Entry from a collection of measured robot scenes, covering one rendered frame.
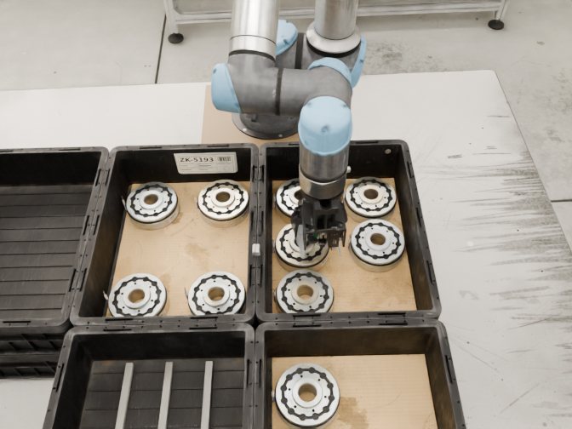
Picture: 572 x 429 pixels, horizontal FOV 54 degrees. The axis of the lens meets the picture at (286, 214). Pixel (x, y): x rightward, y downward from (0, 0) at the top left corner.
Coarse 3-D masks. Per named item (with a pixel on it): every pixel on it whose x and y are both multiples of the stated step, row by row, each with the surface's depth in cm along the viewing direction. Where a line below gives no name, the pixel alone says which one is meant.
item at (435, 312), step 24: (264, 144) 114; (288, 144) 113; (360, 144) 113; (384, 144) 113; (264, 168) 110; (408, 168) 111; (264, 192) 106; (264, 216) 102; (264, 240) 99; (264, 264) 96; (432, 264) 96; (264, 288) 93; (432, 288) 93; (264, 312) 91; (312, 312) 90; (336, 312) 90; (360, 312) 90; (384, 312) 90; (408, 312) 90; (432, 312) 90
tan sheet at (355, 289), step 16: (272, 192) 119; (272, 208) 116; (272, 224) 114; (288, 224) 114; (352, 224) 113; (400, 224) 113; (272, 240) 111; (272, 256) 109; (336, 256) 109; (272, 272) 107; (288, 272) 107; (320, 272) 107; (336, 272) 107; (352, 272) 106; (368, 272) 106; (384, 272) 106; (400, 272) 106; (272, 288) 105; (336, 288) 104; (352, 288) 104; (368, 288) 104; (384, 288) 104; (400, 288) 104; (272, 304) 103; (336, 304) 102; (352, 304) 102; (368, 304) 102; (384, 304) 102; (400, 304) 102
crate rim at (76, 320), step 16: (192, 144) 114; (208, 144) 114; (224, 144) 114; (240, 144) 114; (112, 160) 112; (256, 160) 111; (256, 176) 108; (256, 192) 106; (96, 208) 104; (256, 208) 104; (96, 224) 104; (256, 224) 101; (96, 240) 100; (256, 240) 99; (256, 256) 98; (80, 272) 96; (80, 288) 94; (80, 304) 92; (80, 320) 90; (96, 320) 90; (144, 320) 90; (160, 320) 90; (176, 320) 90; (192, 320) 90; (208, 320) 90; (224, 320) 90; (240, 320) 90
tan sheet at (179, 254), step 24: (192, 192) 119; (192, 216) 115; (144, 240) 112; (168, 240) 112; (192, 240) 112; (216, 240) 112; (240, 240) 112; (120, 264) 109; (144, 264) 108; (168, 264) 108; (192, 264) 108; (216, 264) 108; (240, 264) 108; (168, 288) 105; (168, 312) 102
